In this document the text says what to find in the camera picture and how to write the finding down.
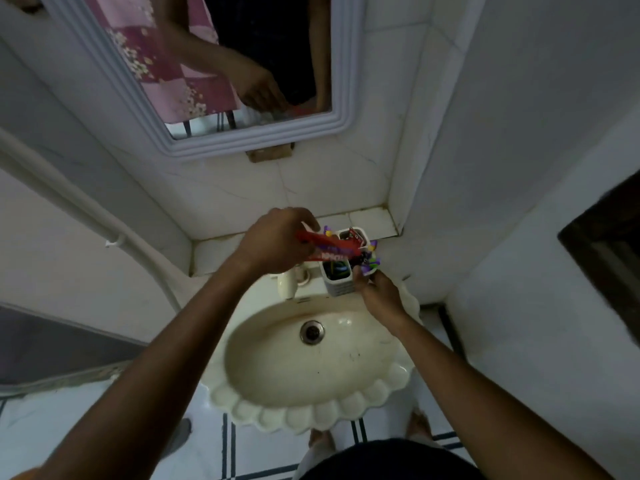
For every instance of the person's left forearm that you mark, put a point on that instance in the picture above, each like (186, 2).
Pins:
(150, 374)

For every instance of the person's right fingers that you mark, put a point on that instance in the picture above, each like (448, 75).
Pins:
(365, 282)

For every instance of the white scalloped wash basin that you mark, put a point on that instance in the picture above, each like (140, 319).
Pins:
(310, 379)

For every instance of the person's left foot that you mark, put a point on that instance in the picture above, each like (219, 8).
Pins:
(320, 438)

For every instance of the person's foot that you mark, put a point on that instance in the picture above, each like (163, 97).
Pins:
(320, 438)
(420, 425)

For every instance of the white plastic tap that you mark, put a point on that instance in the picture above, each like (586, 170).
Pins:
(290, 283)

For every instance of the person's dark shorts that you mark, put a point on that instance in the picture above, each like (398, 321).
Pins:
(390, 462)

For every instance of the white wall pipe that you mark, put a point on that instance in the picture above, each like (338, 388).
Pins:
(75, 204)

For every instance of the purple and green toothbrush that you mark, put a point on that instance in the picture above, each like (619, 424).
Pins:
(327, 230)
(371, 257)

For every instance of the white framed wall mirror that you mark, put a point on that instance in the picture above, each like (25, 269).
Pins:
(200, 69)

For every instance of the person's right forearm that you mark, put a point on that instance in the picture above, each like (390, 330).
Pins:
(490, 404)

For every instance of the person's right hand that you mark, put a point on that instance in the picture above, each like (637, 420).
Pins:
(382, 299)

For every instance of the person's right foot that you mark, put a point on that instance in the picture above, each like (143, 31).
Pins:
(420, 425)

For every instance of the brown mirror bracket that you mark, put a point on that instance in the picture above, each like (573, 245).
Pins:
(268, 152)

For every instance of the metal sink drain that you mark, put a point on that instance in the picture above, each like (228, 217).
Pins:
(312, 332)

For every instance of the person's left fingers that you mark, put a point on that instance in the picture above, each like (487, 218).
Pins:
(304, 219)

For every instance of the grey floor slipper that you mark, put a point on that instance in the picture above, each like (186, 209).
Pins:
(179, 437)

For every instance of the red toothpaste tube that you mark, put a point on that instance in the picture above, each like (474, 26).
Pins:
(332, 250)

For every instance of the white toothbrush holder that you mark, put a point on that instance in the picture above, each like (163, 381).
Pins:
(340, 279)

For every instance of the person's left hand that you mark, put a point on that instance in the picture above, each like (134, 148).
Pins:
(270, 242)

